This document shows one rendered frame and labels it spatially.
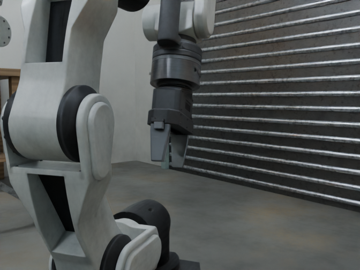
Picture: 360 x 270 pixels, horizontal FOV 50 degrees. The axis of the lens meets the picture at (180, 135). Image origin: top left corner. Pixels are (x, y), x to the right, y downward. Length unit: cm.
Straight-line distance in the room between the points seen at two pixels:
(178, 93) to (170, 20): 12
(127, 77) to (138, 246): 317
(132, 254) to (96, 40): 46
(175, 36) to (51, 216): 45
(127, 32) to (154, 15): 331
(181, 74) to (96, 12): 22
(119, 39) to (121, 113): 73
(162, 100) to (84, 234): 31
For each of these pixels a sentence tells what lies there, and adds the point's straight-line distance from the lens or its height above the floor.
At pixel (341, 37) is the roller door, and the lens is 248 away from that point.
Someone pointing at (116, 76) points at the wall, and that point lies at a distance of 391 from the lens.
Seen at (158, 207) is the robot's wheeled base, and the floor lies 34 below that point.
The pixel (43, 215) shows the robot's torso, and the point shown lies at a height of 42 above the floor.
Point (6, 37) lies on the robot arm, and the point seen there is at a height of 79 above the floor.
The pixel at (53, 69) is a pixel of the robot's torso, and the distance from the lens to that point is 72.
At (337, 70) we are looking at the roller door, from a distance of 246.
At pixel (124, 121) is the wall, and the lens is 395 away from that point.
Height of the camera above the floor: 66
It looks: 6 degrees down
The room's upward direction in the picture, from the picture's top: straight up
